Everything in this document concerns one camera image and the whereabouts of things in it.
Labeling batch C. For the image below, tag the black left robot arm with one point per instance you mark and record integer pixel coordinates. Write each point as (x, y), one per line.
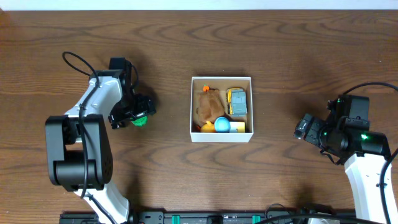
(79, 155)

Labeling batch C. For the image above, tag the brown plush bear toy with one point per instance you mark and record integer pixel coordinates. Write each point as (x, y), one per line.
(209, 106)

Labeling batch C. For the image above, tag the green ribbed round toy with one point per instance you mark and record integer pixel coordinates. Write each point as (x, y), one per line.
(140, 122)

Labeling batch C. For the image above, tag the yellow grey toy truck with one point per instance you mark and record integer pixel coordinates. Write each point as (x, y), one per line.
(236, 101)

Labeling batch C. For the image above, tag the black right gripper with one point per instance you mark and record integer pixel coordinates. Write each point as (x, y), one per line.
(311, 130)

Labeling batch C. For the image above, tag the white cardboard box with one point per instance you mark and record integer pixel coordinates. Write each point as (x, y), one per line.
(222, 84)

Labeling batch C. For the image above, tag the orange duck toy blue cap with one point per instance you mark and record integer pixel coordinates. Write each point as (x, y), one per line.
(220, 125)

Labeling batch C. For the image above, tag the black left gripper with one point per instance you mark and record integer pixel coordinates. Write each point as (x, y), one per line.
(134, 112)

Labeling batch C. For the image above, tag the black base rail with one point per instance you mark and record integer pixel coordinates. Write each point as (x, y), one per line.
(275, 213)

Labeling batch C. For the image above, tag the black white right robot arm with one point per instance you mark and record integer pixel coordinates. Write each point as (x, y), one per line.
(365, 155)

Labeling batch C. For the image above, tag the colourful two-by-two puzzle cube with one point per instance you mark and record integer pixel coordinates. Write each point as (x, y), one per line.
(237, 127)

